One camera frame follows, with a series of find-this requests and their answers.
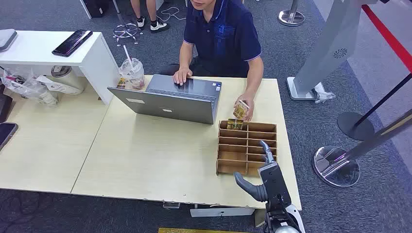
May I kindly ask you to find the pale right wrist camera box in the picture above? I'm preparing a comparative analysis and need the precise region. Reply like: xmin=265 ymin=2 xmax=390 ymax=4
xmin=286 ymin=203 xmax=306 ymax=233

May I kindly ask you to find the wooden slotted card organiser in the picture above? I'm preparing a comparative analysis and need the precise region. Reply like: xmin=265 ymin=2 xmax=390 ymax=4
xmin=216 ymin=120 xmax=278 ymax=177

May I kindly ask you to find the black smartphone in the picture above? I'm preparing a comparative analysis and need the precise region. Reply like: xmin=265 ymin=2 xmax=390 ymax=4
xmin=51 ymin=29 xmax=93 ymax=58

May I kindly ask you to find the grey laptop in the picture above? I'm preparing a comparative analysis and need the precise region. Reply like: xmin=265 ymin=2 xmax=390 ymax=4
xmin=107 ymin=74 xmax=223 ymax=125

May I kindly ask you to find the white shelf unit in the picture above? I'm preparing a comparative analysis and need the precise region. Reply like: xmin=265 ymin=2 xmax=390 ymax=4
xmin=0 ymin=30 xmax=120 ymax=106

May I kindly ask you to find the crumpled clear plastic wrap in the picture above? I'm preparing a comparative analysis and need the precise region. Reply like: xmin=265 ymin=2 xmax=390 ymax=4
xmin=312 ymin=82 xmax=336 ymax=104

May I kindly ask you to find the white drinking straw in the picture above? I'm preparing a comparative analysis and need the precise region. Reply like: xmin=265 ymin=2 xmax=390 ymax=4
xmin=123 ymin=44 xmax=133 ymax=67

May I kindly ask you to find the black cabinet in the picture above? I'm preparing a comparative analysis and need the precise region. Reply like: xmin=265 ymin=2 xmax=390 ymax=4
xmin=80 ymin=0 xmax=110 ymax=19

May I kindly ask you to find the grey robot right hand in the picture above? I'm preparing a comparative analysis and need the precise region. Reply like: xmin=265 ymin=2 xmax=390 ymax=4
xmin=234 ymin=140 xmax=292 ymax=213

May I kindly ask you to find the person's left hand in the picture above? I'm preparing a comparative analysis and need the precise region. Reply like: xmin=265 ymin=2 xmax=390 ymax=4
xmin=234 ymin=92 xmax=256 ymax=122

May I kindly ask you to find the drink cup in plastic bag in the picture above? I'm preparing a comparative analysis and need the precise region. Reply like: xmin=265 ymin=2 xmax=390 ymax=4
xmin=117 ymin=58 xmax=146 ymax=91

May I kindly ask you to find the red barrier belt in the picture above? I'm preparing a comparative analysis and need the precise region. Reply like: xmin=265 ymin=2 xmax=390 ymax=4
xmin=361 ymin=4 xmax=412 ymax=73

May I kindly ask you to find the yellow strip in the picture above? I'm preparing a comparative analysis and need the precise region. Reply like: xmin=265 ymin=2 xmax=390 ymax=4
xmin=158 ymin=227 xmax=249 ymax=233

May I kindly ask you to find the clear plastic bag with items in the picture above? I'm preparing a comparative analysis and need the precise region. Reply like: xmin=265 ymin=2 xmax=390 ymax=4
xmin=0 ymin=68 xmax=59 ymax=107

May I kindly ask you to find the grey flat device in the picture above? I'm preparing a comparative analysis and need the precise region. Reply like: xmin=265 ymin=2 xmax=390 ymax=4
xmin=0 ymin=29 xmax=17 ymax=52

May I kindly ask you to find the black box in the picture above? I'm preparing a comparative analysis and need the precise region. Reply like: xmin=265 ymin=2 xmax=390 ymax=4
xmin=0 ymin=84 xmax=14 ymax=123

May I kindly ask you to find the small chrome stanchion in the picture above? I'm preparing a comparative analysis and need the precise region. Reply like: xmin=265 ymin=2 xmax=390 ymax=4
xmin=278 ymin=0 xmax=306 ymax=27

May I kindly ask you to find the person's right hand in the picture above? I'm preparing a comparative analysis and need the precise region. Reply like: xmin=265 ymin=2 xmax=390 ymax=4
xmin=172 ymin=67 xmax=193 ymax=86

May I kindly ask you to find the white paper roll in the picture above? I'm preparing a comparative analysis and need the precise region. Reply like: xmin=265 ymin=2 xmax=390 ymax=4
xmin=50 ymin=66 xmax=86 ymax=96

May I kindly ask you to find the white floor cable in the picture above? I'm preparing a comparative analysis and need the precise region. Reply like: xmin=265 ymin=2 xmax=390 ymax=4
xmin=156 ymin=6 xmax=187 ymax=23

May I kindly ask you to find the chrome stool base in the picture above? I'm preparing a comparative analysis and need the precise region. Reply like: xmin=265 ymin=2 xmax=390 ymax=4
xmin=111 ymin=0 xmax=141 ymax=46

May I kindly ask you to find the person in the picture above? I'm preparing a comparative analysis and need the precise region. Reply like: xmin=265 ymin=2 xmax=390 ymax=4
xmin=130 ymin=0 xmax=171 ymax=34
xmin=159 ymin=0 xmax=265 ymax=123

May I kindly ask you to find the silver kiosk stand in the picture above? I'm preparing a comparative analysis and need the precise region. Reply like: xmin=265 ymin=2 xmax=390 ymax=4
xmin=286 ymin=0 xmax=382 ymax=102

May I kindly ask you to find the dark tablet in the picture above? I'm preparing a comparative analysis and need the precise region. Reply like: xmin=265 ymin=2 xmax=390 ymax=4
xmin=0 ymin=122 xmax=19 ymax=152

